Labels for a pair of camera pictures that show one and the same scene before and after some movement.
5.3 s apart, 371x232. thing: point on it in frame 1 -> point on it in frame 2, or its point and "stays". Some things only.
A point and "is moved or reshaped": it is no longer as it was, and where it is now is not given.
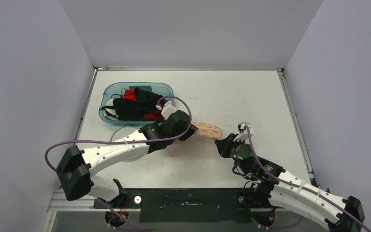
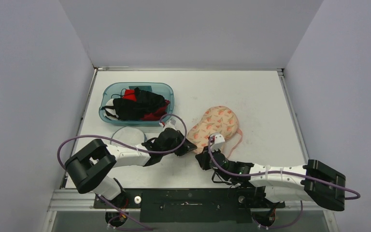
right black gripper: (225, 145) -> (206, 159)
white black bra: (110, 111) stays
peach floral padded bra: (208, 131) is moved or reshaped
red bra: (129, 94) stays
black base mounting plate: (195, 205) stays
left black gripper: (191, 132) -> (188, 147)
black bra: (128, 109) stays
